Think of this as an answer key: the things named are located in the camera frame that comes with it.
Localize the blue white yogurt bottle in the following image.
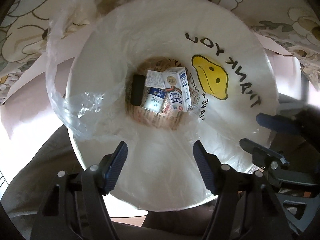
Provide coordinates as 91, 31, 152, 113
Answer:
143, 88, 166, 113

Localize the white milk carton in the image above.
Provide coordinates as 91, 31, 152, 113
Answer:
162, 67, 191, 112

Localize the small white box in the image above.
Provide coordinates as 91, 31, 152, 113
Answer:
145, 70, 165, 89

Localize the black foam roller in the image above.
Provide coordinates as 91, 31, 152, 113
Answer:
130, 74, 145, 106

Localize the white trash bin with bag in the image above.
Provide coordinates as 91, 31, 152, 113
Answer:
47, 7, 278, 211

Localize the pink floral bed sheet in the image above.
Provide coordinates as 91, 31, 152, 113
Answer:
1, 0, 319, 102

